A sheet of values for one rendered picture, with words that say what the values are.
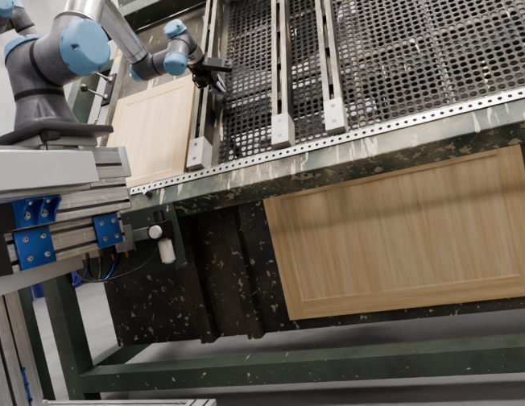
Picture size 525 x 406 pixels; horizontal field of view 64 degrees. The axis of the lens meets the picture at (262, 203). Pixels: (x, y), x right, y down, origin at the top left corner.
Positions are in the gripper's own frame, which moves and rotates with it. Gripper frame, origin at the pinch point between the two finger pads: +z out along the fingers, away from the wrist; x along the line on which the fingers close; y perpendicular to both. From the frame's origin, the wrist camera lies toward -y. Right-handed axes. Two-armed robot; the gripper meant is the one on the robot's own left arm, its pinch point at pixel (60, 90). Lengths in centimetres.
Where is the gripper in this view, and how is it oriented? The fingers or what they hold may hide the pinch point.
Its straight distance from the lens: 195.7
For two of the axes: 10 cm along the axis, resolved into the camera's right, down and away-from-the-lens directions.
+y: 2.5, -5.6, 7.9
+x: -8.9, 1.8, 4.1
